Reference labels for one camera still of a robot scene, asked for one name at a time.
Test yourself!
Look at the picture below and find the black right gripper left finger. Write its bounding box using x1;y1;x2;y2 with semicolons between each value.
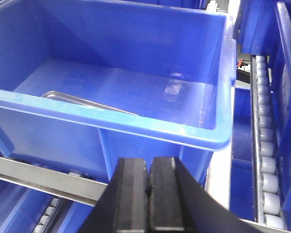
80;158;147;233

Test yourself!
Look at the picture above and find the blue bin right side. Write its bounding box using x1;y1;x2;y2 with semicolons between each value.
269;0;291;231

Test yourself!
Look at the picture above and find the small blue bin middle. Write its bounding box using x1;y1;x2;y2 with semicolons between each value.
230;88;255;221

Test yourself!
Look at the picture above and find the blue bin lower left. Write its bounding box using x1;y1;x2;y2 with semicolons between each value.
0;180;52;233

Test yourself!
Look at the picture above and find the small silver baking tray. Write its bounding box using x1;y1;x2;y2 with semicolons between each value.
41;90;137;116

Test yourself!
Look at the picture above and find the large blue plastic box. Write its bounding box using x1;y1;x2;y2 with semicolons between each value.
0;0;235;182

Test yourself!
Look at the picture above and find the stainless steel front rail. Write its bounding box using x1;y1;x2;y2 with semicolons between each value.
0;157;107;206

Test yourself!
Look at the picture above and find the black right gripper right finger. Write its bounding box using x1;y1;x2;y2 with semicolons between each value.
149;157;259;233

